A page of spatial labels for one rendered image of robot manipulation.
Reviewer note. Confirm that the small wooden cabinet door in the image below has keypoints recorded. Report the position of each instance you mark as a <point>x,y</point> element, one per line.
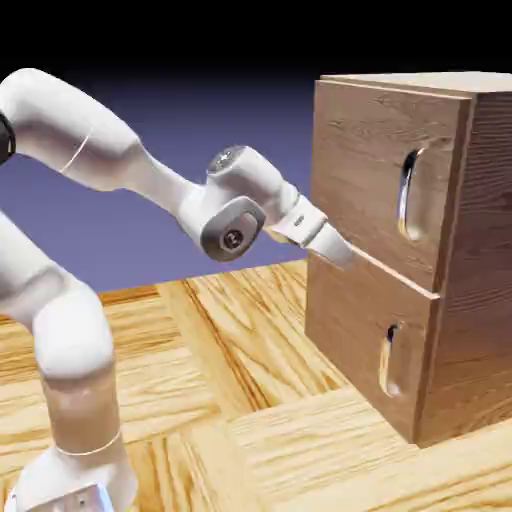
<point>352,332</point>

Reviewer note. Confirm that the large wooden cabinet door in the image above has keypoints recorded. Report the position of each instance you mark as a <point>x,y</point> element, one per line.
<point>360,168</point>

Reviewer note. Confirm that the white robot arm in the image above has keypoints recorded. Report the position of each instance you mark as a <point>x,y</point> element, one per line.
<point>80,140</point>

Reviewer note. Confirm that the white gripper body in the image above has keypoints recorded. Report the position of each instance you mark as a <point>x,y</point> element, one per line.
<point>335,242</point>

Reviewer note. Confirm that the light wood cabinet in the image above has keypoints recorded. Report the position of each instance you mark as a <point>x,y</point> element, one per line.
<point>472,260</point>

